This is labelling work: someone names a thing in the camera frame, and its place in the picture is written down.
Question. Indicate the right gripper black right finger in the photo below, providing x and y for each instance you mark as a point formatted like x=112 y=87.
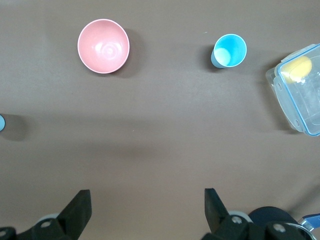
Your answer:
x=220 y=225

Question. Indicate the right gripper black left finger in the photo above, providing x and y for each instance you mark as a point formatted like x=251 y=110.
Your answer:
x=72 y=217

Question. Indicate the blue plastic cup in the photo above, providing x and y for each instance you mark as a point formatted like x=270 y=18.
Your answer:
x=2 y=122
x=228 y=51

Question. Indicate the clear plastic lidded container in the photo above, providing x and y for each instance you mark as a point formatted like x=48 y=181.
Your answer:
x=300 y=105

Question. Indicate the pink bowl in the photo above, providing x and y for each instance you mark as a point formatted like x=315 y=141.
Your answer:
x=103 y=46

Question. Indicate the yellow round food piece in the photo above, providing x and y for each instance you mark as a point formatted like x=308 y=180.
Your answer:
x=298 y=68

